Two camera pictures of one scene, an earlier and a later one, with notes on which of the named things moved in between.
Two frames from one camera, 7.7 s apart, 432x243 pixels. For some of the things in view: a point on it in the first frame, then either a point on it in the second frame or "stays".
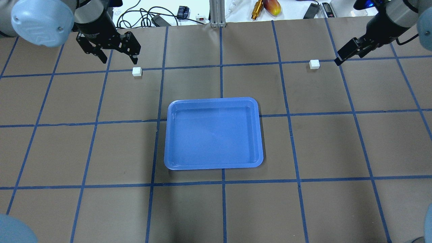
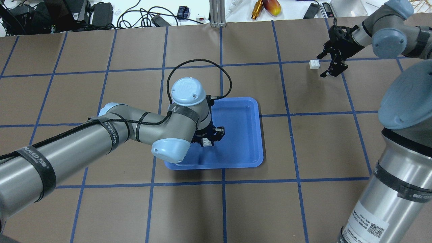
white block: x=314 y=64 stays
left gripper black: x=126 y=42 -> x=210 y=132
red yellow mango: x=272 y=6 stays
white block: x=137 y=71 -> x=206 y=142
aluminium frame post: x=217 y=13 stays
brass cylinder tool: x=257 y=9 stays
